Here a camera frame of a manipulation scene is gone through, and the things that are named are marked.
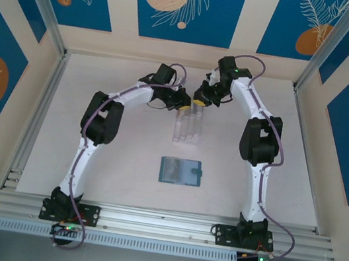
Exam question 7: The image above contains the clear tube rack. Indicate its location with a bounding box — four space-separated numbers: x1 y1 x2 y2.
171 100 207 147

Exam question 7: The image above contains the blue card holder wallet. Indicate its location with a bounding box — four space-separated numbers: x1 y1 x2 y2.
156 154 206 189

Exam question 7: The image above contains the thin black gripper wire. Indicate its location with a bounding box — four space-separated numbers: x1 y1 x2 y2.
146 97 171 112
217 93 235 108

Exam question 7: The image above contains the purple camera cable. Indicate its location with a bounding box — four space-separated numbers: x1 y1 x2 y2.
50 48 192 261
199 52 327 261

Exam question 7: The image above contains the aluminium side rail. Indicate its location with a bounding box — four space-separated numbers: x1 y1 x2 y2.
0 44 73 198
270 88 348 237

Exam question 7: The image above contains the aluminium frame cross rail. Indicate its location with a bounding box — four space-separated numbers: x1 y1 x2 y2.
0 176 344 261

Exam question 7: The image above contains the aluminium corner post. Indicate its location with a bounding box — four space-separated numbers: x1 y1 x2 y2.
0 0 76 58
293 0 349 100

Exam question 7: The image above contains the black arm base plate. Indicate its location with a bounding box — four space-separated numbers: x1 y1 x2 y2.
211 222 278 255
38 197 102 229

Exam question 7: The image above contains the grey slotted cable duct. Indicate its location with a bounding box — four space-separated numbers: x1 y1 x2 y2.
0 212 239 261

